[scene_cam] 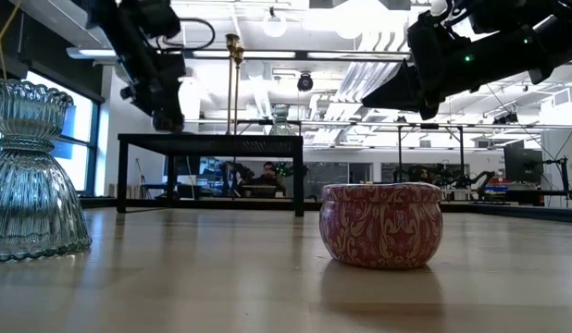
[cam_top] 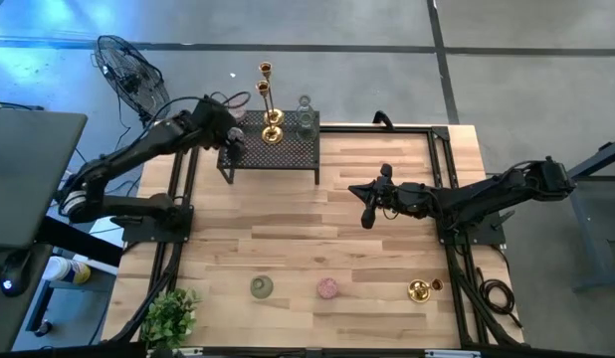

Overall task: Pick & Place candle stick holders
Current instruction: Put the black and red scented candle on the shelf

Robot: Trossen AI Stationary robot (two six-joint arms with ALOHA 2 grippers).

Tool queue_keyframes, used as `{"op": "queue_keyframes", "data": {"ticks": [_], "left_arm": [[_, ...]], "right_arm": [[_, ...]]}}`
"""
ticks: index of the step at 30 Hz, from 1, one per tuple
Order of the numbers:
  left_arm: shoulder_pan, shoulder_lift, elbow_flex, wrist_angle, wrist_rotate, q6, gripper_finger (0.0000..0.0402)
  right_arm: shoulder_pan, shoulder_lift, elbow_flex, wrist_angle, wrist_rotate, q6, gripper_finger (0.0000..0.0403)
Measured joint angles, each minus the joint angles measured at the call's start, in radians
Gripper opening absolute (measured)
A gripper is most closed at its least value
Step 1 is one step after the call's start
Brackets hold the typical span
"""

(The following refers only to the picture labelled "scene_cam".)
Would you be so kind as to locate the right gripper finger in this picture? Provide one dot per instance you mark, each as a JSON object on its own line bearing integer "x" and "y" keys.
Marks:
{"x": 397, "y": 90}
{"x": 422, "y": 105}

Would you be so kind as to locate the ribbed clear glass candle holder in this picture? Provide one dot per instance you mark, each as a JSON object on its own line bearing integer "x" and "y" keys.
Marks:
{"x": 31, "y": 194}
{"x": 280, "y": 121}

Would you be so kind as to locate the red patterned candle tin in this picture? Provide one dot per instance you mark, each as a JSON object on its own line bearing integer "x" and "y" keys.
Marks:
{"x": 381, "y": 226}

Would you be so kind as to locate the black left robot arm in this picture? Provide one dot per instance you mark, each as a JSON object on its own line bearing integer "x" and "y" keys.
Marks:
{"x": 128, "y": 23}

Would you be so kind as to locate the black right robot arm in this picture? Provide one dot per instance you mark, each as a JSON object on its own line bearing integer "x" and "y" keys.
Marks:
{"x": 545, "y": 41}

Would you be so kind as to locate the person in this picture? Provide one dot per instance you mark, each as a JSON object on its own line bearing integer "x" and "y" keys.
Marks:
{"x": 420, "y": 175}
{"x": 269, "y": 168}

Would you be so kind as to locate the large window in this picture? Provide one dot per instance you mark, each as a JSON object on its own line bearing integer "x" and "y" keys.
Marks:
{"x": 80, "y": 139}

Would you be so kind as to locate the black ceiling spotlight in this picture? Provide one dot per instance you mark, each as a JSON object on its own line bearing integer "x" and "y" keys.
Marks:
{"x": 305, "y": 82}

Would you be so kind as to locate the black computer monitor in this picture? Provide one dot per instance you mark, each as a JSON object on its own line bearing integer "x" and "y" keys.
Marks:
{"x": 522, "y": 166}

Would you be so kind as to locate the white round pendant lamp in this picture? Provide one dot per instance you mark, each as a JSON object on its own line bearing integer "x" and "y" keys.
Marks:
{"x": 274, "y": 25}

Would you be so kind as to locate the white cabinet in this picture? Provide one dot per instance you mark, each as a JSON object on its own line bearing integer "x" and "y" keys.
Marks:
{"x": 568, "y": 157}

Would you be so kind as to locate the black background workstation frame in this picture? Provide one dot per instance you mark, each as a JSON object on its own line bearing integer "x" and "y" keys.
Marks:
{"x": 400, "y": 152}

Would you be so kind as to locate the black table frame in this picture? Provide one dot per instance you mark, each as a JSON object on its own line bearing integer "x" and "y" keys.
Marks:
{"x": 101, "y": 202}

